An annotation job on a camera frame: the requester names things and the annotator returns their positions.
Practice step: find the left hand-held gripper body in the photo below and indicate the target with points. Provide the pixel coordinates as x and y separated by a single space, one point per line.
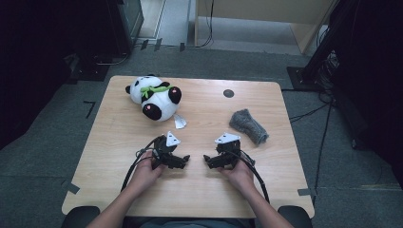
161 148

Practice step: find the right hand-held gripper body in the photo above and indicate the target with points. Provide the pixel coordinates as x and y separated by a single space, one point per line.
229 150

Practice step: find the grey fuzzy cloth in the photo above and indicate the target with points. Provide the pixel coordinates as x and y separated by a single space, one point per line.
248 126

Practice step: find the black and white panda plush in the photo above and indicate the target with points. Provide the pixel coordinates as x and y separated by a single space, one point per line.
158 101

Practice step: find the person's right hand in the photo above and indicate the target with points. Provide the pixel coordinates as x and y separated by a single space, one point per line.
239 177

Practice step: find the person's left hand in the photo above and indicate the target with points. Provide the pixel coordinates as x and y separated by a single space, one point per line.
144 177

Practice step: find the round grey table grommet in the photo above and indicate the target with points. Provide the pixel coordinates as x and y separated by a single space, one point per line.
228 93

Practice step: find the person's dark clothing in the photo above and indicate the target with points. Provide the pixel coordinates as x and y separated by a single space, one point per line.
190 223

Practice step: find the black chair armrest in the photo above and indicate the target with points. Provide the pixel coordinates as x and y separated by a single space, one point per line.
77 218
297 218

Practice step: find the black metal stand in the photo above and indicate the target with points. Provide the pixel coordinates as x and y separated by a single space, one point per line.
312 68

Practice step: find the black cabinet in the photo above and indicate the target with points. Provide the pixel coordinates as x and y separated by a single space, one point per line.
126 25

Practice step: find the light wooden furniture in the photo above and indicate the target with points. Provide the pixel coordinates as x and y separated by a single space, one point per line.
253 9

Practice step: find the dark curtain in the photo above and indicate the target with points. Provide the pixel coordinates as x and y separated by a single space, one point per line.
377 79
31 63

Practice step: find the black floor base plate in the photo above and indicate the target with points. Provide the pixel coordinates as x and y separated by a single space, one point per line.
90 71

